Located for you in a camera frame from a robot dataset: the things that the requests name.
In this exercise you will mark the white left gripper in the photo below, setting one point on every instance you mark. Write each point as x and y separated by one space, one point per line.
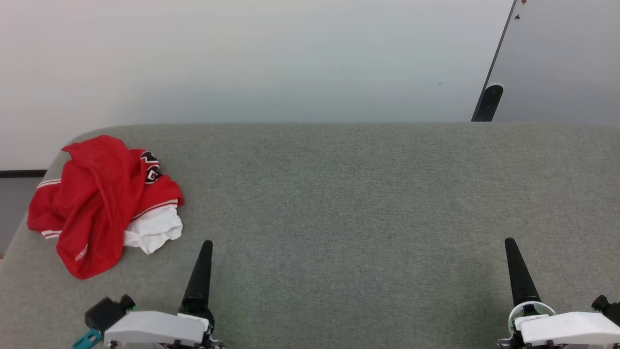
155 329

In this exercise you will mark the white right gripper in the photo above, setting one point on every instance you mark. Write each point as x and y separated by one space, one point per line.
566 329

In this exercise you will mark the red Bulls basketball jersey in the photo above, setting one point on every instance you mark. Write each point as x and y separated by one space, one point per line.
97 203

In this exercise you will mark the dark baseboard strip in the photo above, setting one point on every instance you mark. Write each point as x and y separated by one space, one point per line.
22 173

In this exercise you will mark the grey partition panel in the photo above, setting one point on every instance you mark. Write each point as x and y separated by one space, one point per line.
562 63

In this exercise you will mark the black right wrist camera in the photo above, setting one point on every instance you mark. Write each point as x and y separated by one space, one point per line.
609 308

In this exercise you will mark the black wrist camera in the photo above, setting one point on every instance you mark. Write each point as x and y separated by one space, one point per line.
104 312
609 308

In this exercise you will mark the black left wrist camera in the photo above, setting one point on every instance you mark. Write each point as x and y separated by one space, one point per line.
104 312

